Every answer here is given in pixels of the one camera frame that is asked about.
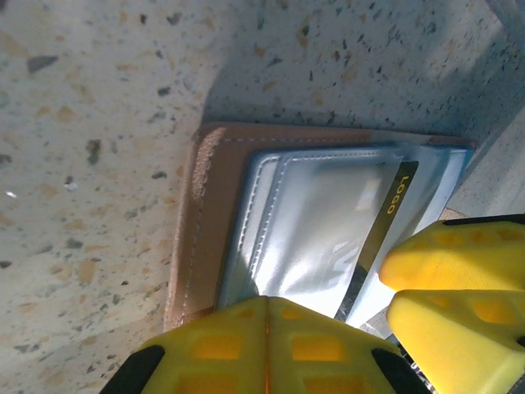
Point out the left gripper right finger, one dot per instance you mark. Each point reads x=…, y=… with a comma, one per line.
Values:
x=324, y=357

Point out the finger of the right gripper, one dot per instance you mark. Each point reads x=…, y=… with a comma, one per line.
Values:
x=459, y=258
x=463, y=336

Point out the black VIP card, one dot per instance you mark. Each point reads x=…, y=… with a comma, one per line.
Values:
x=393, y=197

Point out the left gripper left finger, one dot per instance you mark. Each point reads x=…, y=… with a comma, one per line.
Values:
x=213, y=353

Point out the tan leather card holder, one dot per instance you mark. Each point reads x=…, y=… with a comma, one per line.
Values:
x=213, y=205

